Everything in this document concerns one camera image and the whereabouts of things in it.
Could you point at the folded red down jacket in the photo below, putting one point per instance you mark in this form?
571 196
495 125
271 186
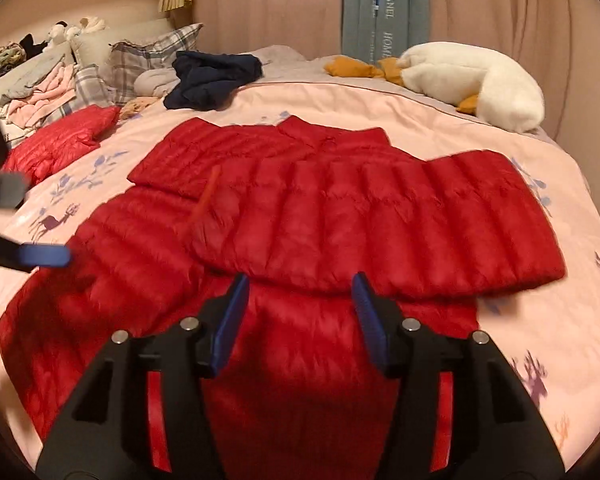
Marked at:
55 140

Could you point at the black cloth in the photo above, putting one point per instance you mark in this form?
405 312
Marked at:
32 45

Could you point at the white goose plush toy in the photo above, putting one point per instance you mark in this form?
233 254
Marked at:
470 80

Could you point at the large red down jacket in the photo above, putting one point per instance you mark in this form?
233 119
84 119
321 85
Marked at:
360 220

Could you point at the grey garment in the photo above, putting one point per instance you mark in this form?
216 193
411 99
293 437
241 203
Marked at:
27 77

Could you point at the small orange cloth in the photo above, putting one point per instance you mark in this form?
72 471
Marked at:
137 106

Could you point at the navy blue garment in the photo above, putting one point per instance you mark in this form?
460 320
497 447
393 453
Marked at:
210 77

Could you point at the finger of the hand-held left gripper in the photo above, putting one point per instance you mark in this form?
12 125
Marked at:
11 189
45 255

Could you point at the light grey cloth bundle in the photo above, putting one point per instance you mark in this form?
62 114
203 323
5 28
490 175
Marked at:
152 82

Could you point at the small grey plaid pillow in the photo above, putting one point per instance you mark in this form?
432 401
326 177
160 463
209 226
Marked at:
82 92

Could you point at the small plush toys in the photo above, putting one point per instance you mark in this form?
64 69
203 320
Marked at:
77 29

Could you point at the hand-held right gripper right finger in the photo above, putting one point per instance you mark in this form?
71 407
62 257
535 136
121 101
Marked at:
370 320

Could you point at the pink curtain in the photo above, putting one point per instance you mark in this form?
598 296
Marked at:
505 15

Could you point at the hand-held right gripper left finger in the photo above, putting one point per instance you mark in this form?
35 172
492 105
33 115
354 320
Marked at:
230 320

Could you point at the pink clothes pile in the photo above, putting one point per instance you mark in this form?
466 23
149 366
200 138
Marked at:
40 97

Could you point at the pink printed duvet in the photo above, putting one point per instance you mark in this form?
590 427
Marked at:
530 280

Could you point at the green knitted cloth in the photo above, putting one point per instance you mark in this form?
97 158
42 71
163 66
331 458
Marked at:
2 62

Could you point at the white pillow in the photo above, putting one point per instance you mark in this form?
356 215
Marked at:
125 35

